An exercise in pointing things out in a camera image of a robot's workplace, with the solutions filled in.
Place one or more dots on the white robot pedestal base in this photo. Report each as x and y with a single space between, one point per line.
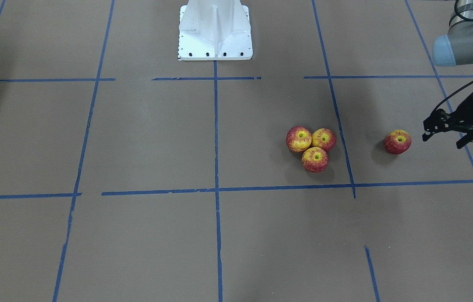
214 30

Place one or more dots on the back red yellow apple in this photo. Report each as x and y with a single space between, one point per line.
315 159

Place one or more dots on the lone red yellow apple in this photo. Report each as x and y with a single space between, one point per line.
397 142

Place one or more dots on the front red yellow apple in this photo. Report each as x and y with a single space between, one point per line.
324 138

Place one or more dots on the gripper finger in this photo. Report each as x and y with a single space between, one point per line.
439 121
464 140

